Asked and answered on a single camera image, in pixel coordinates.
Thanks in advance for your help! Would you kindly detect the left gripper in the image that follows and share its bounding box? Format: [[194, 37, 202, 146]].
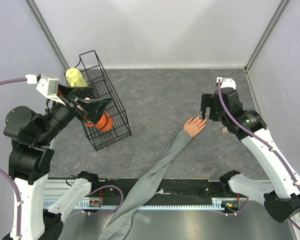
[[36, 82, 113, 144]]

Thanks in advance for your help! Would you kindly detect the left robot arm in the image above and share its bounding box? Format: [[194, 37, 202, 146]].
[[3, 84, 113, 240]]

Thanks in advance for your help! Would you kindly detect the grey sleeve forearm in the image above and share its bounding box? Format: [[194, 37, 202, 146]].
[[98, 129, 192, 240]]

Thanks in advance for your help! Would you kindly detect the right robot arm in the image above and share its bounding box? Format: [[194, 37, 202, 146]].
[[200, 87, 300, 223]]

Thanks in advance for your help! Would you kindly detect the mannequin hand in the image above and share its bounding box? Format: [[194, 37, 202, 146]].
[[183, 115, 207, 138]]

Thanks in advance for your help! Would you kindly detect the yellow mug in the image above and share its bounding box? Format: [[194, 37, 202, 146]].
[[65, 68, 88, 87]]

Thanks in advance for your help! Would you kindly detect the orange mug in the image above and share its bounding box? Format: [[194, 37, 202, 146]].
[[85, 112, 114, 132]]

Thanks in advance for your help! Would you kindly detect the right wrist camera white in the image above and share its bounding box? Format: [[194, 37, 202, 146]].
[[216, 77, 237, 90]]

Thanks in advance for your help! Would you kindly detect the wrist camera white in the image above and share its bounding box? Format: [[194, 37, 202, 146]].
[[36, 73, 59, 101], [216, 77, 237, 90]]

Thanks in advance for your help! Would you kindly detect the black wire rack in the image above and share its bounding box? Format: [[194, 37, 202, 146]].
[[73, 50, 132, 152]]

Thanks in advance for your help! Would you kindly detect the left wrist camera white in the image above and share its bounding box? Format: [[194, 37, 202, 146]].
[[36, 73, 59, 101]]

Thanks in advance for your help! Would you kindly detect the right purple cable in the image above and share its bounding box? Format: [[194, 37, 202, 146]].
[[216, 79, 300, 238]]

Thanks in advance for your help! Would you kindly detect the purple cable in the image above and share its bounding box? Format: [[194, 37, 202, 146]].
[[0, 77, 28, 89], [216, 79, 300, 238]]

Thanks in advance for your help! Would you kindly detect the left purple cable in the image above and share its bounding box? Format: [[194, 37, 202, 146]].
[[0, 77, 28, 89]]

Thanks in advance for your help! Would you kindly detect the light blue cable duct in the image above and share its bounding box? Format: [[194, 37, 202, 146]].
[[42, 197, 248, 211]]

